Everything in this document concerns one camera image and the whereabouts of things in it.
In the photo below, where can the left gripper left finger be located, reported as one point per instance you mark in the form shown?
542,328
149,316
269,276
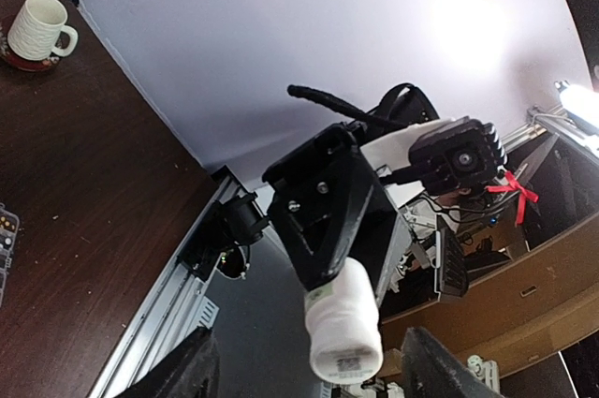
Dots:
191,369

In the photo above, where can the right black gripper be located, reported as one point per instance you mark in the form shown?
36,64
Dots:
329,205

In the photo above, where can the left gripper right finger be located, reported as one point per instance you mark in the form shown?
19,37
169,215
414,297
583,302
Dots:
430,370

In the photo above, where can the small white bottle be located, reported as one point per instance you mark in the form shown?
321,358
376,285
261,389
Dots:
341,318

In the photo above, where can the clear plastic pill organizer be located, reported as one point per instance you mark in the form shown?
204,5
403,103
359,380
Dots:
10,224

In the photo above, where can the wooden desk shelf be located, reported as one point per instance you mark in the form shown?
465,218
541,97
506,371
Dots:
546,298

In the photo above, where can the red ribbon bow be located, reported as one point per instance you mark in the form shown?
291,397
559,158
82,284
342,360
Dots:
523,194

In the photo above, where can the red saucer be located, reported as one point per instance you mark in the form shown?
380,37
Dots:
11,58

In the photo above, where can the cream ribbed mug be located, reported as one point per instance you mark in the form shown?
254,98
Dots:
39,31

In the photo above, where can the front aluminium rail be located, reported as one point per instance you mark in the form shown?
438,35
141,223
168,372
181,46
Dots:
175,305

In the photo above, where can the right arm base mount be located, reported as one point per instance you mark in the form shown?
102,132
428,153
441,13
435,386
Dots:
222,240

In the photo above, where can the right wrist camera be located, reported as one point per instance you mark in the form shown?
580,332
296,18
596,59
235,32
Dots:
439,156

